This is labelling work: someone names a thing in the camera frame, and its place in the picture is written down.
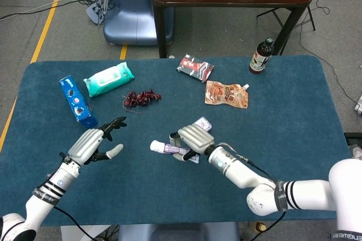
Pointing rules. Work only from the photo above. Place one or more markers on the orange spout pouch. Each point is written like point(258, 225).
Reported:
point(226, 95)

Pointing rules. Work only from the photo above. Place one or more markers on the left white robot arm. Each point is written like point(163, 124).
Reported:
point(56, 184)

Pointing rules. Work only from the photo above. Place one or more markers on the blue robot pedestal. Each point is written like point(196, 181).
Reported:
point(127, 12)

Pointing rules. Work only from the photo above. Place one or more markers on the black folding stand legs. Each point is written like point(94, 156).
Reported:
point(311, 17)

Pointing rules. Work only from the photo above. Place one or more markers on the purple toothpaste tube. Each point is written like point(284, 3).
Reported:
point(162, 147)

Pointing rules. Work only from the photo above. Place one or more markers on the clear plastic floss box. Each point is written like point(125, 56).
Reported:
point(204, 123)

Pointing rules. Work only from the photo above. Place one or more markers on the brown drink bottle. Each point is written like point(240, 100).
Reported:
point(260, 60)

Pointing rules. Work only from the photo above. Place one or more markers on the dark red grape bunch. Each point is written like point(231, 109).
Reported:
point(140, 98)

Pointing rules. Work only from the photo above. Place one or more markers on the green wet wipes pack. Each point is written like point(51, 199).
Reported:
point(108, 78)

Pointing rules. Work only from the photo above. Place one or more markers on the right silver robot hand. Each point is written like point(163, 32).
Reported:
point(198, 139)

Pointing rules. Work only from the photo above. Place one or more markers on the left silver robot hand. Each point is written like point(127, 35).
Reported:
point(85, 146)

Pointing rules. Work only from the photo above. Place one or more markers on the grey power strip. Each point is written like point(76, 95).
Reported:
point(96, 10)

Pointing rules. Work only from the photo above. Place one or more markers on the blue-grey robot torso base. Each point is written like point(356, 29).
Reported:
point(175, 232)

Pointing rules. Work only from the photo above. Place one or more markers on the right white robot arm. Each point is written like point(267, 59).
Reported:
point(240, 173)

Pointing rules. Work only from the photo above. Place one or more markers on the blue cardboard box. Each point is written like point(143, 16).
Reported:
point(76, 102)

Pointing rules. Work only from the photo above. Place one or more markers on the red black patterned flat box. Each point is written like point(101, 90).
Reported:
point(195, 68)

